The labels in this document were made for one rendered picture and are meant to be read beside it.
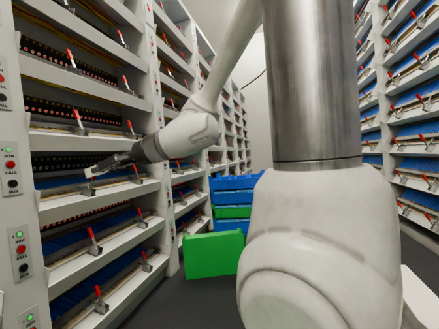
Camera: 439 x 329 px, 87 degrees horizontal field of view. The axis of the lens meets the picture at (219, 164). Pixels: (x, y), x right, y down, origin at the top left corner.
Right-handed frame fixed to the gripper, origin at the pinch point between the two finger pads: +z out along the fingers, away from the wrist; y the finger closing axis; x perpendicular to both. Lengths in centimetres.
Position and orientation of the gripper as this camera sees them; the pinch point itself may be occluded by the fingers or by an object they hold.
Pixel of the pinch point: (96, 170)
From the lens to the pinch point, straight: 82.6
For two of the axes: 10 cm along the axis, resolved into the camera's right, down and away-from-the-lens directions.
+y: 2.6, -0.6, 9.6
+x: -3.0, -9.5, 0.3
